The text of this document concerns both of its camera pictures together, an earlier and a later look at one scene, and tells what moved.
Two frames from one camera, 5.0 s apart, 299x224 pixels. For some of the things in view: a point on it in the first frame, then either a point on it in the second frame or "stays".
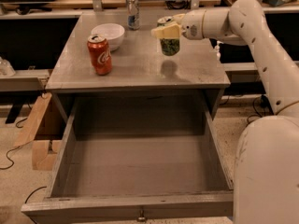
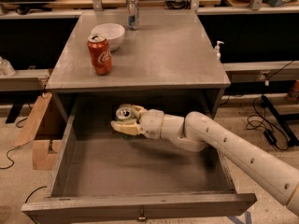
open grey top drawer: (138, 160) stays
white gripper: (192, 25) → (152, 121)
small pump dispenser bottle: (217, 49) stays
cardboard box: (43, 151) stays
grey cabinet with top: (138, 65) stays
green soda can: (169, 47) → (125, 112)
